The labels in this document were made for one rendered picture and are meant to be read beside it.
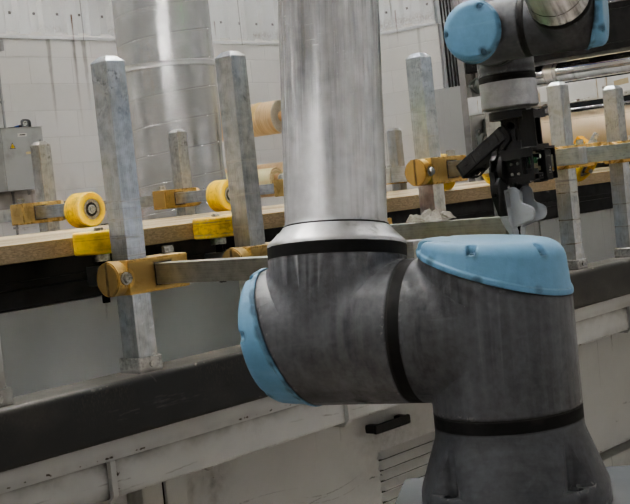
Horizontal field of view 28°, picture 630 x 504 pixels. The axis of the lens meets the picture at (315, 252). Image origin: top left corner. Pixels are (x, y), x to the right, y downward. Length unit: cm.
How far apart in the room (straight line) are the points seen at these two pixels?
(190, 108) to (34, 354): 423
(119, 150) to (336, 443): 94
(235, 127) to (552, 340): 89
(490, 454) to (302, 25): 48
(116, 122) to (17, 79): 890
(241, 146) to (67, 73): 909
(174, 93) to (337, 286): 488
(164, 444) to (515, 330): 80
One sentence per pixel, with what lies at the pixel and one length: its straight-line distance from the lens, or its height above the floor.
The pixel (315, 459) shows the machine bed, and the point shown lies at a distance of 247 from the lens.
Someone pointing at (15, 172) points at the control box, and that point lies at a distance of 1029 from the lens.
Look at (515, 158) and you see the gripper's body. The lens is 198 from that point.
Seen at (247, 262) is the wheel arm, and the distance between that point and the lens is 169.
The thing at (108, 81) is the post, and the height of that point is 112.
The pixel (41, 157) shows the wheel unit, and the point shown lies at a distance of 308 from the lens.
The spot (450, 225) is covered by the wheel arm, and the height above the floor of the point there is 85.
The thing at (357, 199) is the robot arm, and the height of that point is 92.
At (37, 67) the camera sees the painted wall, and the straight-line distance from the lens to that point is 1085.
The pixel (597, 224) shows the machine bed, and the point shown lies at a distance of 332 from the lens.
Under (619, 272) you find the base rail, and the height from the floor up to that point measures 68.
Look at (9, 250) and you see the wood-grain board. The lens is 189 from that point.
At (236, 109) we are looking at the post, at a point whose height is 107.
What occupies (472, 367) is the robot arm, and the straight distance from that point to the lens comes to 121.
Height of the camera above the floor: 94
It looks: 3 degrees down
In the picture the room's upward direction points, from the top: 6 degrees counter-clockwise
